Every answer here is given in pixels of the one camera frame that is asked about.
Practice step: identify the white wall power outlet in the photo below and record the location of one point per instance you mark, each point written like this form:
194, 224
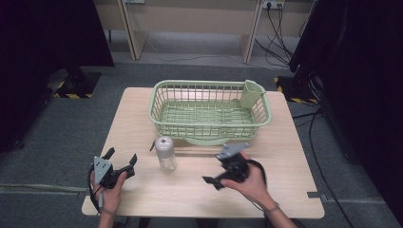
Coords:
273, 3

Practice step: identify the green plastic cutlery cup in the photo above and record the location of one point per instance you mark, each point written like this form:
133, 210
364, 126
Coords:
251, 93

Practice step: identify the grey floor tape strip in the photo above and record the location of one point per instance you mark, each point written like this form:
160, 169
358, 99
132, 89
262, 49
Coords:
41, 187

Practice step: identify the person's right hand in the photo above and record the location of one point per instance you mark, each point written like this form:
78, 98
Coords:
252, 186

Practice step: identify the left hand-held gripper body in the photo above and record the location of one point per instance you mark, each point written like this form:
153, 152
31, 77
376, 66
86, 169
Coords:
103, 171

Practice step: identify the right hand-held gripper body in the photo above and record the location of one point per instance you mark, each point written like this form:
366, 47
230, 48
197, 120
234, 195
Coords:
233, 166

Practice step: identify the green plastic dish basket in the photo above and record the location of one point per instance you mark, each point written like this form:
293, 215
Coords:
206, 118

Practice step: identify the black stand base striped tape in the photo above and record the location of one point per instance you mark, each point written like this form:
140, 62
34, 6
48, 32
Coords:
294, 90
77, 84

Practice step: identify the light wooden desk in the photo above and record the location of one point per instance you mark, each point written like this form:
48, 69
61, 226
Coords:
196, 19

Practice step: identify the grey tape piece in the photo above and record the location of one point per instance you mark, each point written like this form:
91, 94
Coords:
316, 195

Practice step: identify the person's left hand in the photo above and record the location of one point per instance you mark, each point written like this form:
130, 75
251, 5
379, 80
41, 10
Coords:
111, 198

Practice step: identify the clear bottle with grey lid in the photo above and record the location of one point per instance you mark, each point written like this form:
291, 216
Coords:
165, 158

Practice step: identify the black curtain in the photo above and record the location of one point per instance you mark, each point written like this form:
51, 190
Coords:
47, 63
361, 79

